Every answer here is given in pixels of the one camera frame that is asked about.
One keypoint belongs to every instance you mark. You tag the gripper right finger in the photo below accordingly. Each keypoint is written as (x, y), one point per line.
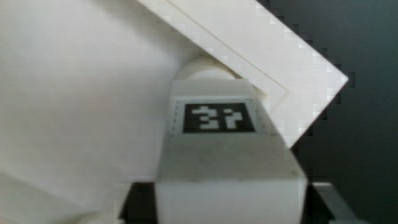
(342, 215)

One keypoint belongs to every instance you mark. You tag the white square table top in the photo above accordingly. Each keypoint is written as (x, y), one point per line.
(90, 56)

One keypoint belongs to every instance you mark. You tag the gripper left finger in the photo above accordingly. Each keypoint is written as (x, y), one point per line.
(108, 215)

